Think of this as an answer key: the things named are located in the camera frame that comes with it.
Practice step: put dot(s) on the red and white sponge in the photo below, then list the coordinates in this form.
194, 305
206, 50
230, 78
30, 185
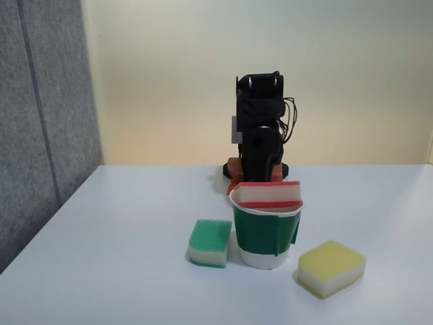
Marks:
270, 194

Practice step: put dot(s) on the orange table clamp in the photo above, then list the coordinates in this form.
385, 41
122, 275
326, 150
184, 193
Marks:
234, 167
279, 172

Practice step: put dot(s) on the white paper cup green tape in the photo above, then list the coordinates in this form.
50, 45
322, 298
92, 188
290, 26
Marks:
260, 233

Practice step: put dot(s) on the green and white sponge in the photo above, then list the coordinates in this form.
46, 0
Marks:
209, 238

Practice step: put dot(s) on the yellow and white sponge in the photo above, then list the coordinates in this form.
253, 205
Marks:
329, 267

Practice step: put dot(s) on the grey fabric partition panel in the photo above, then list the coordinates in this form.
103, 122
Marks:
40, 118

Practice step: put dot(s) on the white wall socket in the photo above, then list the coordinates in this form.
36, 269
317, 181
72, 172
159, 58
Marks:
235, 130

